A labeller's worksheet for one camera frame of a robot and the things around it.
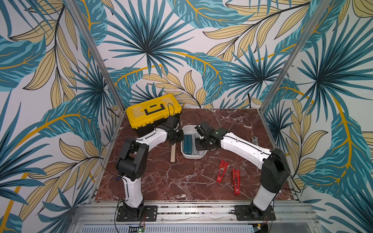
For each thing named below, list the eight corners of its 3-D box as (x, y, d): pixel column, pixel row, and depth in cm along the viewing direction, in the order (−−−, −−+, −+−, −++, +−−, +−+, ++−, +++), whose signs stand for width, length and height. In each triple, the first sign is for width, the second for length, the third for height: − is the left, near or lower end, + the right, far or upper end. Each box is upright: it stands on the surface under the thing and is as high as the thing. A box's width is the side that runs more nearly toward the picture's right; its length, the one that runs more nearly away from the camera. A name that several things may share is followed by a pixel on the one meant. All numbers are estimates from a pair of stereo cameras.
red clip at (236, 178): (232, 193, 82) (233, 192, 80) (232, 169, 91) (233, 168, 89) (239, 195, 82) (240, 194, 80) (238, 170, 90) (240, 169, 89)
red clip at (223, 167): (214, 180, 86) (215, 179, 85) (221, 160, 94) (222, 159, 93) (222, 184, 85) (222, 183, 83) (228, 163, 93) (229, 162, 91)
